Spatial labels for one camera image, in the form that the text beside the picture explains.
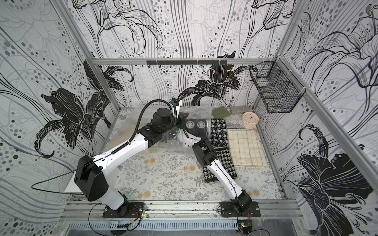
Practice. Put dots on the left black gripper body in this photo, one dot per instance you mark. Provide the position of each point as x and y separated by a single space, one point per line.
181 120

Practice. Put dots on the clear plastic vacuum bag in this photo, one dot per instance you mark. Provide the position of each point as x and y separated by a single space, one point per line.
194 113

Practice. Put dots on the black patterned cloth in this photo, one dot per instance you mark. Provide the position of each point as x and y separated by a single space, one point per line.
215 130

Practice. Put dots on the green scarf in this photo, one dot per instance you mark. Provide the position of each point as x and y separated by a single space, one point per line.
220 113

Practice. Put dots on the black white houndstooth scarf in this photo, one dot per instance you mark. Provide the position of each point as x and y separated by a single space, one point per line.
224 156

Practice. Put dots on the cream checked scarf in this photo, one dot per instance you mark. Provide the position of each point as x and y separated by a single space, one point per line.
246 149

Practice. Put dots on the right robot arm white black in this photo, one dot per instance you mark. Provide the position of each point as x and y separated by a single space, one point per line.
207 157

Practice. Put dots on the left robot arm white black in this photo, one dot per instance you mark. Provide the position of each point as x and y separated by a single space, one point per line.
91 171

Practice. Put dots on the grey sponge block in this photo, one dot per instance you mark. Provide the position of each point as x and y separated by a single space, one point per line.
236 110

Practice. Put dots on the pink round clock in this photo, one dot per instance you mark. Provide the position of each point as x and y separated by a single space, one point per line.
250 120

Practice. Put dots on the white box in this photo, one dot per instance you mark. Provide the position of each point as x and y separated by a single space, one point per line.
72 188

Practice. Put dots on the small green circuit board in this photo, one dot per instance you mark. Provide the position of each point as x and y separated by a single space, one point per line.
244 227

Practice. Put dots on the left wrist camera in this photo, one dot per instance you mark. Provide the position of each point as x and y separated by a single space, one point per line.
176 102

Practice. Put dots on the black wall bar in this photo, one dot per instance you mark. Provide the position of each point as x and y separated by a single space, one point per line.
187 62

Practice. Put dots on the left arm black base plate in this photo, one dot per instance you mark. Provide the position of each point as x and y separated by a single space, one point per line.
127 210

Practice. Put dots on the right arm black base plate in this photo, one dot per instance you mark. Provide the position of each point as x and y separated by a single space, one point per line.
232 209

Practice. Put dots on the black wire basket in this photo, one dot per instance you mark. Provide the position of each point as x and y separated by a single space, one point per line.
277 91

